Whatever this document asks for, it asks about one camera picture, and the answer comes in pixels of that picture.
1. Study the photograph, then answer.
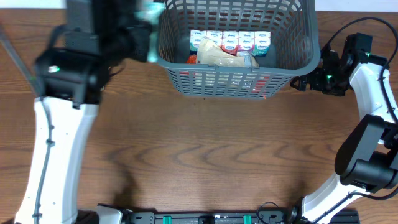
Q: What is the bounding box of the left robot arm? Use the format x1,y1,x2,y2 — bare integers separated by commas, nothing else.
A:
14,1,153,223

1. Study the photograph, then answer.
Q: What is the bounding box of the orange spaghetti packet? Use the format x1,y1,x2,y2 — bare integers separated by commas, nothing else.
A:
180,54,271,96

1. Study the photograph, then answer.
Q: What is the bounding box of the beige paper pouch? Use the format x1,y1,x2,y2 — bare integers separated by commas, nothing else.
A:
196,39,259,68

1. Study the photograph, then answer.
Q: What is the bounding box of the teal snack packet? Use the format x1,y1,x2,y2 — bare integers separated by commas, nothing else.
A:
135,0,166,63

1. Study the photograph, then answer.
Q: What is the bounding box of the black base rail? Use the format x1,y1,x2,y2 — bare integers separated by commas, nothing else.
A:
124,210,361,224

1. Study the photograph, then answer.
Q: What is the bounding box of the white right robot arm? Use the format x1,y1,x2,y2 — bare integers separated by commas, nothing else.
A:
286,33,397,223

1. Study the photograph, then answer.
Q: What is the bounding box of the multicolour tissue pack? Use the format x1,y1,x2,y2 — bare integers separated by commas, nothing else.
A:
190,30,271,57

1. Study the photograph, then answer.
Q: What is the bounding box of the grey plastic basket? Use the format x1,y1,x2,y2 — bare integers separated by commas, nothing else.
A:
158,0,320,99

